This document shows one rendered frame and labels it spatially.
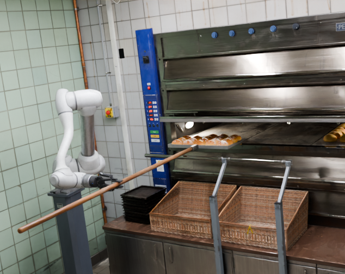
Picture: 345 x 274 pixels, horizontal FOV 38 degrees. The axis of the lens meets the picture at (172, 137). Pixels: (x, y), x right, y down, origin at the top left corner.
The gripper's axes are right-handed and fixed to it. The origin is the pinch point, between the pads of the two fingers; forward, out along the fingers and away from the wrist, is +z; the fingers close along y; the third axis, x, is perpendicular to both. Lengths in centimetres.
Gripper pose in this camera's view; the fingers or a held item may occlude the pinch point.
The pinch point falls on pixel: (117, 183)
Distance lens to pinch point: 322.6
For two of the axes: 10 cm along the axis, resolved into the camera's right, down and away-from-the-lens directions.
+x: -5.3, 2.2, -8.2
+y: 1.0, 9.8, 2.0
